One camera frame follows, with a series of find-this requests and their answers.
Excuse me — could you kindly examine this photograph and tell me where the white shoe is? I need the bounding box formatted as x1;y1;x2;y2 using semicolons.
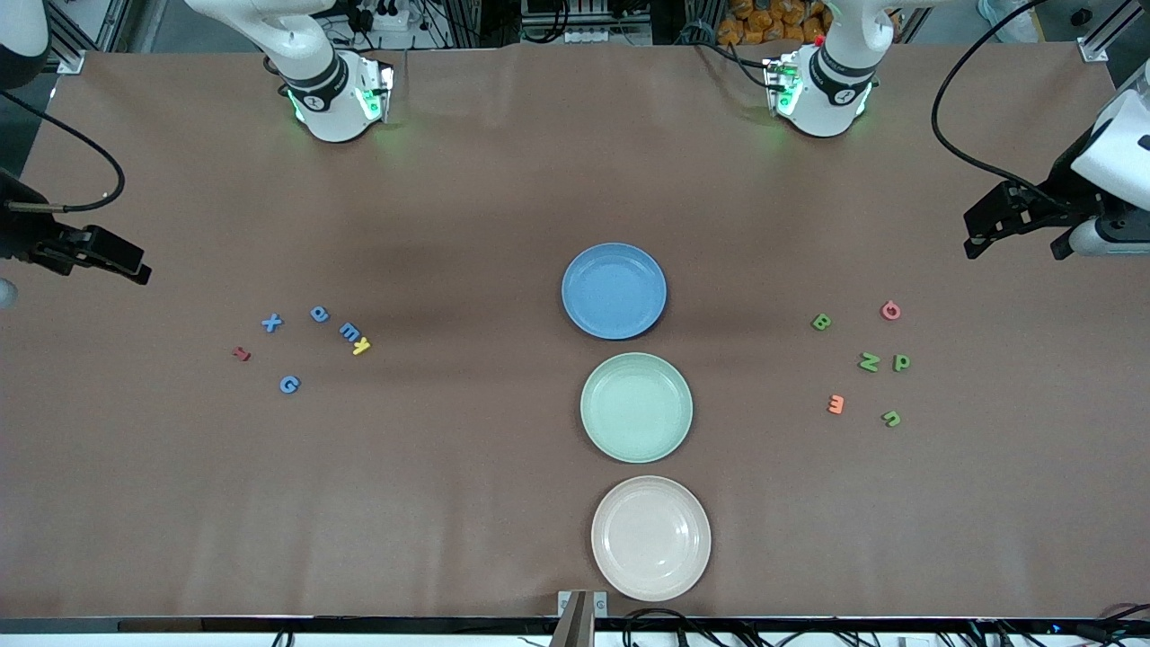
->
977;0;1034;43

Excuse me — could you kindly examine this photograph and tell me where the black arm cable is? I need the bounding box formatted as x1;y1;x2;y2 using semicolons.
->
931;0;1061;203
0;90;127;213

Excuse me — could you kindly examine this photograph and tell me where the bag of orange objects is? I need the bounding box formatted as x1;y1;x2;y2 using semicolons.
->
717;0;829;46

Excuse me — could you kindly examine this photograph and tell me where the aluminium frame profile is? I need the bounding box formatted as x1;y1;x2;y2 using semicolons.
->
45;0;118;75
1078;0;1150;64

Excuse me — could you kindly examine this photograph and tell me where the blue plate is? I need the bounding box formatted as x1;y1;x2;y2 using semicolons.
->
562;243;668;341

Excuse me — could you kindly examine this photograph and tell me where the brown table cover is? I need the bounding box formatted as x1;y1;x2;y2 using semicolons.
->
0;40;1150;621

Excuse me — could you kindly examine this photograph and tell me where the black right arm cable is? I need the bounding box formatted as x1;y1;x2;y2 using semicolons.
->
0;90;127;213

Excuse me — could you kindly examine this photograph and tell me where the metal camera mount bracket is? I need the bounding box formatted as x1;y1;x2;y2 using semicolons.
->
557;589;609;647

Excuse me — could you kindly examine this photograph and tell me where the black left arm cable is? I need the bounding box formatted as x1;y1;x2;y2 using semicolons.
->
931;0;1061;203

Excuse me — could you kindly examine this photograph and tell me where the green plate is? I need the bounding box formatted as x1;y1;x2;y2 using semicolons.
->
580;352;694;465

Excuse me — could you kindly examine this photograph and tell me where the white power strip with plugs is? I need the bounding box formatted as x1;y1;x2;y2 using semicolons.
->
346;0;407;32

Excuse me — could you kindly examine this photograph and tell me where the pink beige plate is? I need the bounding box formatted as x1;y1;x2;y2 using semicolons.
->
591;475;712;602

